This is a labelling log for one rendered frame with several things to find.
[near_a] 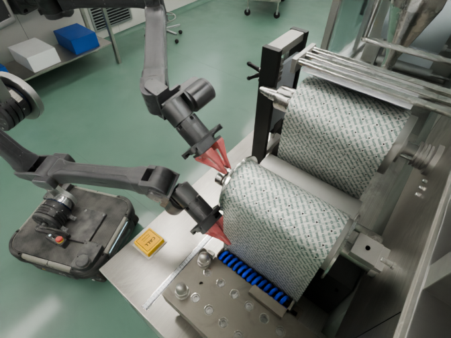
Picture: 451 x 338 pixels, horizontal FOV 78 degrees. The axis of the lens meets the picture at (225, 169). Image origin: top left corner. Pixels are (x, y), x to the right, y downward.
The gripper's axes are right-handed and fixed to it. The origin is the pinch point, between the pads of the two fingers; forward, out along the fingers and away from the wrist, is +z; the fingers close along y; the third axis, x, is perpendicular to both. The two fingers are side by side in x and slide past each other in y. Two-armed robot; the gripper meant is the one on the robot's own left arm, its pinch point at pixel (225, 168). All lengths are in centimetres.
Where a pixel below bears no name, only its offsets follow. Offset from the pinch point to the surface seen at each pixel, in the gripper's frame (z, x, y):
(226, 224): 10.7, -4.4, 7.3
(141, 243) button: 5.0, -38.8, 20.6
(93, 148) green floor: -58, -212, -25
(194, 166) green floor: 11, -160, -65
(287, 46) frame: -12.6, 8.0, -32.9
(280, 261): 22.6, 5.1, 7.4
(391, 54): 11, 10, -69
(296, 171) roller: 12.6, 4.3, -12.8
